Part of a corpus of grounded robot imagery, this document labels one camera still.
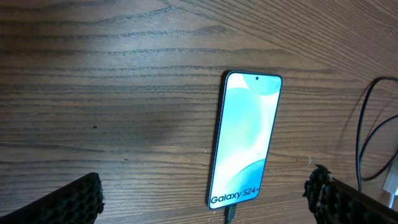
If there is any black USB charging cable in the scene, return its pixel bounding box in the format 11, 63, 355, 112
223, 76, 398, 224

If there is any Samsung Galaxy smartphone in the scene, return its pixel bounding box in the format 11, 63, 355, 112
206, 70, 283, 210

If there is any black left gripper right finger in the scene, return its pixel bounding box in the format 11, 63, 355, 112
303, 164, 397, 224

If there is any white charger plug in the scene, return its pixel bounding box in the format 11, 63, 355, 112
383, 158, 398, 208

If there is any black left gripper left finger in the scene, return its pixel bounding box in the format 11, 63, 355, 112
1, 172, 104, 224

